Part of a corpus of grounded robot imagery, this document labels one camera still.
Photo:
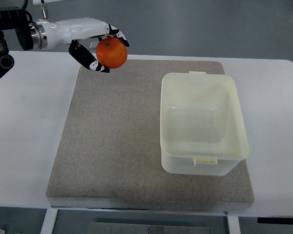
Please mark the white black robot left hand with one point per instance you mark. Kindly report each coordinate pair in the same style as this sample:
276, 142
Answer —
46, 35

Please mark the orange fruit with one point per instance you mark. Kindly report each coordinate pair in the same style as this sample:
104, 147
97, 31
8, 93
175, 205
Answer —
111, 53

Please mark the white plastic box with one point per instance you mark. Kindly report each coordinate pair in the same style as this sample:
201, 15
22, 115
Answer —
202, 130

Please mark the white object at top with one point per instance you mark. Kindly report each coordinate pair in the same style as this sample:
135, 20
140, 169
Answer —
36, 2

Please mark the small clear plastic object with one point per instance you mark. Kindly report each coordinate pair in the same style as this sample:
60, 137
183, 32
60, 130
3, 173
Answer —
93, 45

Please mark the grey foam mat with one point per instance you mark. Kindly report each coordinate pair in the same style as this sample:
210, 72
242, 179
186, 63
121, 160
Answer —
109, 156

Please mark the white left table leg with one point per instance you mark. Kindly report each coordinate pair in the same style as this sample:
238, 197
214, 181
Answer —
49, 221

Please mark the white table leg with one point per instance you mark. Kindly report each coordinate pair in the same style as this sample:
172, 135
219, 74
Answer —
49, 221
233, 224

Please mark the white right table leg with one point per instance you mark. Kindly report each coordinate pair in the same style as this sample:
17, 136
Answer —
233, 224

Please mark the black control panel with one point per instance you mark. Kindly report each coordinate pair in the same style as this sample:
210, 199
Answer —
275, 220

